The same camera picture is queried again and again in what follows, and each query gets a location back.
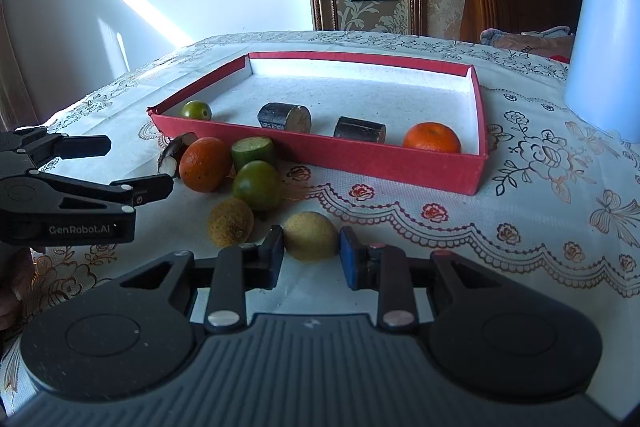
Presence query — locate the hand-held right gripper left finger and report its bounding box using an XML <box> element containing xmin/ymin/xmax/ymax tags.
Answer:
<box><xmin>120</xmin><ymin>225</ymin><xmax>286</xmax><ymax>328</ymax></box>

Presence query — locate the green cucumber piece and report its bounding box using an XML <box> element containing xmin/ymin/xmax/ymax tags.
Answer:
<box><xmin>231</xmin><ymin>136</ymin><xmax>277</xmax><ymax>170</ymax></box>

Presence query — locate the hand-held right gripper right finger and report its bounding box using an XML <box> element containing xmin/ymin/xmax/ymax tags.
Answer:
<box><xmin>339</xmin><ymin>226</ymin><xmax>501</xmax><ymax>328</ymax></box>

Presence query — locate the person's left hand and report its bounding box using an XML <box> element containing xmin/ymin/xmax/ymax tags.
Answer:
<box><xmin>0</xmin><ymin>249</ymin><xmax>37</xmax><ymax>333</ymax></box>

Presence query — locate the small green tangerine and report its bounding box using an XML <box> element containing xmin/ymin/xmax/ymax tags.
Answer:
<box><xmin>181</xmin><ymin>100</ymin><xmax>212</xmax><ymax>122</ymax></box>

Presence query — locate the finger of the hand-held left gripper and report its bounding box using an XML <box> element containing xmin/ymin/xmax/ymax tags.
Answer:
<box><xmin>22</xmin><ymin>173</ymin><xmax>174</xmax><ymax>212</ymax></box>
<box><xmin>0</xmin><ymin>127</ymin><xmax>112</xmax><ymax>180</ymax></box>

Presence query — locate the pink grey folded blanket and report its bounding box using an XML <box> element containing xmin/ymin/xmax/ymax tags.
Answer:
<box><xmin>480</xmin><ymin>26</ymin><xmax>575</xmax><ymax>60</ymax></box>

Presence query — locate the large green tangerine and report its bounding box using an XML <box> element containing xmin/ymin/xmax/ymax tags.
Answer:
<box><xmin>232</xmin><ymin>160</ymin><xmax>282</xmax><ymax>212</ymax></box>

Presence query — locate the orange tangerine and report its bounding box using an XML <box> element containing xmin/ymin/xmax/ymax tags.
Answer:
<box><xmin>402</xmin><ymin>122</ymin><xmax>462</xmax><ymax>154</ymax></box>
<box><xmin>179</xmin><ymin>137</ymin><xmax>233</xmax><ymax>194</ymax></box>

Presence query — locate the yellow-brown round fruit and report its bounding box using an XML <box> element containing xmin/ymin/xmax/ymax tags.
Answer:
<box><xmin>207</xmin><ymin>198</ymin><xmax>255</xmax><ymax>249</ymax></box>
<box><xmin>283</xmin><ymin>212</ymin><xmax>341</xmax><ymax>263</ymax></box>

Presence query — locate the light blue electric kettle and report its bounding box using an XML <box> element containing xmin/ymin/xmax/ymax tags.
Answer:
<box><xmin>564</xmin><ymin>0</ymin><xmax>640</xmax><ymax>142</ymax></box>

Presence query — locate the white-tipped dark sugarcane piece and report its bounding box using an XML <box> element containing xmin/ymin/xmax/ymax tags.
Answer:
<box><xmin>157</xmin><ymin>132</ymin><xmax>200</xmax><ymax>178</ymax></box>

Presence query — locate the shallow red cardboard box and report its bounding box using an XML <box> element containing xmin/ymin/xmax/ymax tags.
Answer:
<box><xmin>147</xmin><ymin>51</ymin><xmax>489</xmax><ymax>196</ymax></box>

